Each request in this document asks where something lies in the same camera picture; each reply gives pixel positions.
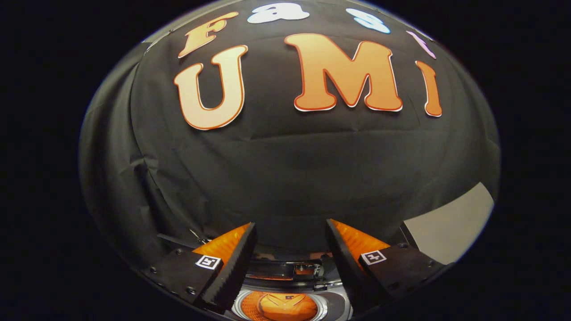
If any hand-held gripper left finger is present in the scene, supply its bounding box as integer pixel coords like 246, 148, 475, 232
141, 222, 258, 314

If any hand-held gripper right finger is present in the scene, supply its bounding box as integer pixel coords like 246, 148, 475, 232
326, 218, 446, 315

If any grey washing machine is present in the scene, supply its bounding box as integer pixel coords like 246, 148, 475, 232
231, 250, 355, 321

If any orange polo shirt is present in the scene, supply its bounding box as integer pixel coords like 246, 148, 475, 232
258, 292, 318, 321

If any black backdrop cloth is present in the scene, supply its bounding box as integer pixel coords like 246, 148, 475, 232
79, 0, 501, 272

